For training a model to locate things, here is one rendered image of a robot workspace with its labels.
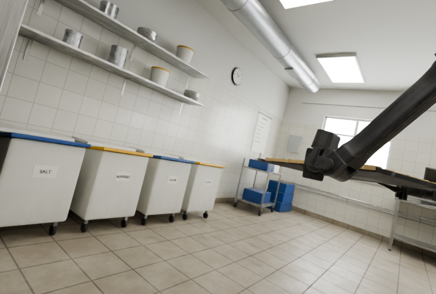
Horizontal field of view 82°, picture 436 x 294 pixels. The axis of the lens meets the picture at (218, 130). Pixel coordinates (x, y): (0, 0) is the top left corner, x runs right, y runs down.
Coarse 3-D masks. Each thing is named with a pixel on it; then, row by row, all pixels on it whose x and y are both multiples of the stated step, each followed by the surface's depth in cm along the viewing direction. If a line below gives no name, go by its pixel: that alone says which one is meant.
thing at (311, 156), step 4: (316, 148) 74; (320, 148) 73; (312, 152) 74; (316, 152) 74; (320, 152) 73; (308, 156) 74; (312, 156) 74; (316, 156) 73; (308, 160) 74; (312, 160) 74; (316, 160) 73; (308, 164) 74; (312, 164) 73; (308, 168) 74; (312, 168) 73; (316, 168) 73
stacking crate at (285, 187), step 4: (272, 180) 544; (276, 180) 563; (272, 184) 542; (276, 184) 537; (280, 184) 532; (284, 184) 528; (288, 184) 535; (292, 184) 559; (268, 188) 546; (272, 188) 540; (276, 188) 535; (280, 188) 531; (284, 188) 526; (288, 188) 538; (292, 188) 559; (284, 192) 525; (288, 192) 542; (292, 192) 563
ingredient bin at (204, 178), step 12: (180, 156) 338; (192, 168) 321; (204, 168) 326; (216, 168) 344; (192, 180) 316; (204, 180) 328; (216, 180) 347; (192, 192) 315; (204, 192) 332; (216, 192) 351; (192, 204) 317; (204, 204) 335; (204, 216) 349
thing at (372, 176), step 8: (264, 160) 118; (296, 168) 122; (376, 168) 70; (360, 176) 92; (368, 176) 86; (376, 176) 80; (384, 176) 75; (392, 176) 72; (400, 176) 74; (408, 176) 75; (392, 184) 101; (400, 184) 93; (408, 184) 86; (416, 184) 81; (424, 184) 78; (432, 184) 80
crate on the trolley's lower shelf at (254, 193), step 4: (244, 188) 475; (248, 188) 483; (252, 188) 498; (256, 188) 514; (244, 192) 473; (248, 192) 469; (252, 192) 465; (256, 192) 462; (260, 192) 466; (268, 192) 494; (244, 196) 472; (248, 196) 468; (252, 196) 464; (256, 196) 461; (260, 196) 457; (268, 196) 488; (248, 200) 466; (252, 200) 463; (256, 200) 459; (260, 200) 456; (264, 200) 470; (268, 200) 492
